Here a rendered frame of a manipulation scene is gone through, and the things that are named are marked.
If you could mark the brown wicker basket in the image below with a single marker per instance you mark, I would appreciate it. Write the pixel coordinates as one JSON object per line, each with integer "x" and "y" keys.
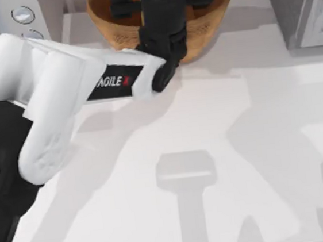
{"x": 212, "y": 26}

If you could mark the round microwave knob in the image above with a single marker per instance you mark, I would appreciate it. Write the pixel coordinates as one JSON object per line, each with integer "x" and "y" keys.
{"x": 34, "y": 34}
{"x": 23, "y": 14}

